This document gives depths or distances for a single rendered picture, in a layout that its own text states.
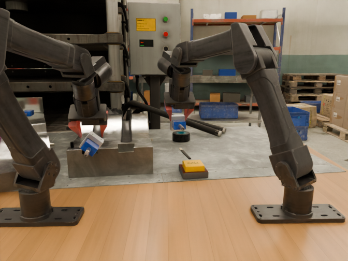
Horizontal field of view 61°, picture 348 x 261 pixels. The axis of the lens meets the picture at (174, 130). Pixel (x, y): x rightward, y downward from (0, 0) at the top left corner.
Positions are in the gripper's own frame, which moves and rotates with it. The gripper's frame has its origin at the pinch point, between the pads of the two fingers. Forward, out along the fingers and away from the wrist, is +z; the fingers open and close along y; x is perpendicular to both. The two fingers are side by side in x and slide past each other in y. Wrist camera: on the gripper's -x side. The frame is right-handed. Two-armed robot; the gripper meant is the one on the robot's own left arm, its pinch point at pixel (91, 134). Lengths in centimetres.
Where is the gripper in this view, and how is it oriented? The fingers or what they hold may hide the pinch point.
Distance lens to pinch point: 93.1
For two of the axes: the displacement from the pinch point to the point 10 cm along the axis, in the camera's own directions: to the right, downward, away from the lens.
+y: -9.9, 0.3, -1.4
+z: -0.7, 7.3, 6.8
